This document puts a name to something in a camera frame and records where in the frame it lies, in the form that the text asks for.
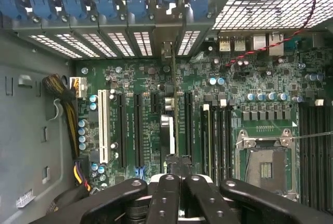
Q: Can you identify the CPU socket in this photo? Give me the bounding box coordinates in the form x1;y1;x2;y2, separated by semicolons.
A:
235;128;297;203

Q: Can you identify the thin metal locking lever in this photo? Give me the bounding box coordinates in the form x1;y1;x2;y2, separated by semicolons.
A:
280;131;333;143

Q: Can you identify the white expansion slot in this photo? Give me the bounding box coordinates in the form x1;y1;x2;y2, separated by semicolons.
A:
97;89;110;165

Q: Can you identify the red black twisted wire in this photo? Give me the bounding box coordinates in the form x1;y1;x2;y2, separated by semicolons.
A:
224;0;317;68

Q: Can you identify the grey power supply unit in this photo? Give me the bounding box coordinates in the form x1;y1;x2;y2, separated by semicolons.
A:
0;59;76;224

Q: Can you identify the open black PC case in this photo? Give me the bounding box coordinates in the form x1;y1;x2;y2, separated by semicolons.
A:
0;0;333;224

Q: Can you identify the short black expansion slot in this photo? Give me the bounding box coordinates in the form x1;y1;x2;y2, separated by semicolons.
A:
151;93;160;113

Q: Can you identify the green Dell motherboard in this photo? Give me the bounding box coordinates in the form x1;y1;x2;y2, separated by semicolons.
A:
74;30;333;209

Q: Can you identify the yellow black power wire bundle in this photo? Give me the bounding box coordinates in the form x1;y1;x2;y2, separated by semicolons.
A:
42;74;88;158

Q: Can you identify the multicolour power wire bundle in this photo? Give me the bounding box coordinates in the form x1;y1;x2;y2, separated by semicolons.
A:
46;160;92;216

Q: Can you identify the long black expansion slot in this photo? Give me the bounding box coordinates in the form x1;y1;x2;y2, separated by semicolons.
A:
184;91;194;158
133;93;145;179
116;93;127;170

